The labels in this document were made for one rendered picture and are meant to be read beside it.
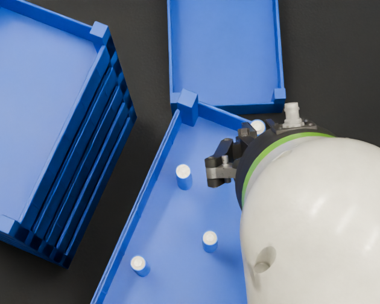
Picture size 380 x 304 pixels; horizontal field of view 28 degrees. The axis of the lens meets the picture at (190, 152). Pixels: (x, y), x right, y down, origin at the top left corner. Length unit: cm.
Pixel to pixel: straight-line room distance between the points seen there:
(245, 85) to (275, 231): 101
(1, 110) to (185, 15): 50
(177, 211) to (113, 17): 62
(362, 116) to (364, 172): 100
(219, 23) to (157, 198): 58
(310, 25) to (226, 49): 17
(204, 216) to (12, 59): 37
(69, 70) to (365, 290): 75
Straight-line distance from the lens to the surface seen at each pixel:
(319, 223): 39
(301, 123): 55
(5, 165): 106
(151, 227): 93
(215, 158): 64
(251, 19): 145
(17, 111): 108
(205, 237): 86
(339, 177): 40
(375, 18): 148
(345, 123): 140
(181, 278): 92
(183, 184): 90
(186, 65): 141
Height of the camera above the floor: 132
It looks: 75 degrees down
